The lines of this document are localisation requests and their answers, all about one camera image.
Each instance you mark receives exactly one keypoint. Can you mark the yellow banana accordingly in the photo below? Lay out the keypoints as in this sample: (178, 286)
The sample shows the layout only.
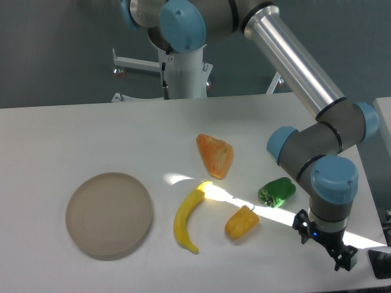
(192, 200)

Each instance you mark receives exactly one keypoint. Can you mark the orange pepper slice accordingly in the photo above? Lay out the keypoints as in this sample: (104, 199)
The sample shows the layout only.
(217, 155)

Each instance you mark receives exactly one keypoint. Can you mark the white side table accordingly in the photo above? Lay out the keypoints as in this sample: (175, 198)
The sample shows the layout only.
(383, 108)

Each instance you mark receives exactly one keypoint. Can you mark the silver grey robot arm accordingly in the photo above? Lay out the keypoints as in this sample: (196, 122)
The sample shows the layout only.
(312, 157)

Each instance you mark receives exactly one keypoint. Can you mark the beige round plate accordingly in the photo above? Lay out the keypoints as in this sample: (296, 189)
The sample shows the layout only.
(109, 215)

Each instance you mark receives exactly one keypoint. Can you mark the small yellow-orange pepper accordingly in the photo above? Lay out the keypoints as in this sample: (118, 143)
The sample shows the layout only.
(241, 222)

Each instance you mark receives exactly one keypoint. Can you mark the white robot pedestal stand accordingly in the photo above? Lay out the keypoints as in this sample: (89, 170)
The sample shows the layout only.
(202, 73)

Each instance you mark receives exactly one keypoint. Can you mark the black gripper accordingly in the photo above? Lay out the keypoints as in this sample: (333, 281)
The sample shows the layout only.
(330, 236)

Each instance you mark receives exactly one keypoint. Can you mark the green bell pepper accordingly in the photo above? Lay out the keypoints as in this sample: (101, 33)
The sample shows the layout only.
(275, 193)

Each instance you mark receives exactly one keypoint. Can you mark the black device at table edge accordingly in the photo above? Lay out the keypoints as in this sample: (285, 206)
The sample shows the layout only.
(380, 258)

